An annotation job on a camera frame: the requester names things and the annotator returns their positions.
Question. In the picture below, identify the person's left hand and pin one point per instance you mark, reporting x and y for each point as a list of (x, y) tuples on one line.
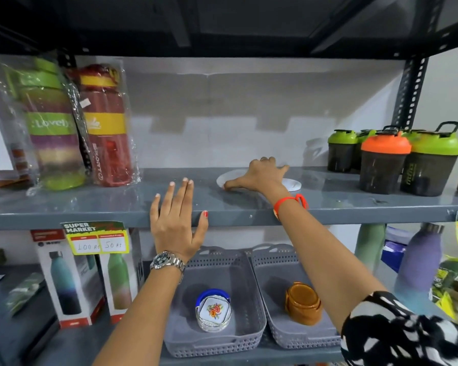
[(173, 232)]

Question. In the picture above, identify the person's right hand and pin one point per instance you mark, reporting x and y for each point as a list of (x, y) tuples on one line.
[(263, 177)]

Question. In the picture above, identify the person's left thumb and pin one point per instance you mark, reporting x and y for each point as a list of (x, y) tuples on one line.
[(200, 230)]

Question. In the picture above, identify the person's right thumb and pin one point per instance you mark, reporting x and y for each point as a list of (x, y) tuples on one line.
[(237, 183)]

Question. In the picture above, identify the person's left middle finger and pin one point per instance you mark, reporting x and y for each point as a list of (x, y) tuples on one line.
[(181, 198)]

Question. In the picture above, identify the person's right little finger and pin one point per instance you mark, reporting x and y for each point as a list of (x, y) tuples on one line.
[(283, 171)]

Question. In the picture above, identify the person's left little finger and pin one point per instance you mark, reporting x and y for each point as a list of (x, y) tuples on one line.
[(155, 209)]

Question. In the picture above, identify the white plate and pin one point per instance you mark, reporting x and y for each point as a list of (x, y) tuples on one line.
[(292, 184)]

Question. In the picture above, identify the person's left forearm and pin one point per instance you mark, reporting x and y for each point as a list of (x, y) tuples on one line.
[(141, 320)]

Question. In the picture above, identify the person's right forearm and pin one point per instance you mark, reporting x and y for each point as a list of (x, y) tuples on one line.
[(324, 259)]

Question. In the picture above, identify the dark grey metal shelf rack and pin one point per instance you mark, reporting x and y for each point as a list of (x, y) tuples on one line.
[(229, 209)]

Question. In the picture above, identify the red wristband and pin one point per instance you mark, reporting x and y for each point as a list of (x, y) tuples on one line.
[(284, 201)]

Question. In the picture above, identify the grey plastic basket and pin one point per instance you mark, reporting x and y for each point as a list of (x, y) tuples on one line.
[(213, 270), (274, 270)]

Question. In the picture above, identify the silver wristwatch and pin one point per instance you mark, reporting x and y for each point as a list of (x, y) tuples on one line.
[(167, 259)]

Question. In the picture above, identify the green lid shaker bottle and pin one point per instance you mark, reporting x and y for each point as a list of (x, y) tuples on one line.
[(431, 167), (363, 139), (413, 134), (340, 152)]

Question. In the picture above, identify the boxed green pink bottle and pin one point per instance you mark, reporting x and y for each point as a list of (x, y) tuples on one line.
[(120, 282)]

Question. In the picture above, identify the floral coaster set blue holder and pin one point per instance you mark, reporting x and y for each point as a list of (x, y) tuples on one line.
[(213, 310)]

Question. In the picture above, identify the red bottle in plastic wrap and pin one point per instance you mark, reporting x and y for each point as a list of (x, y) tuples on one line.
[(105, 125)]

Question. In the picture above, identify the green metal bottle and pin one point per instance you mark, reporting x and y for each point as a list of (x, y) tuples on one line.
[(369, 245)]

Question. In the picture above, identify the boxed blue gradient bottle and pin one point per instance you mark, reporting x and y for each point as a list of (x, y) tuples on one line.
[(66, 282)]

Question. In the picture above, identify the stack of amber glass bowls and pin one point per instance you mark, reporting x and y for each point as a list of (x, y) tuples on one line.
[(303, 303)]

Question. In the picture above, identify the green bottle in plastic wrap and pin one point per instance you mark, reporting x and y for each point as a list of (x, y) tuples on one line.
[(51, 125)]

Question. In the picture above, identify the blue packet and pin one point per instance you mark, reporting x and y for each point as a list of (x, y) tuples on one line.
[(395, 249)]

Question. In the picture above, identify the green wrapped packet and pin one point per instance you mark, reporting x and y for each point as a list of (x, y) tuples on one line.
[(23, 293)]

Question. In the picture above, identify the purple metal bottle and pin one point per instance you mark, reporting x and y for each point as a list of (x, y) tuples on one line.
[(420, 270)]

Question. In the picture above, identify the green yellow packet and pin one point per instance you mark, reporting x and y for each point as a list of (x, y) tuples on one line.
[(448, 278)]

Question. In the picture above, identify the black white patterned sleeve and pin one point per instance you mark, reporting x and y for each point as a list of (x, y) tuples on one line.
[(400, 335)]

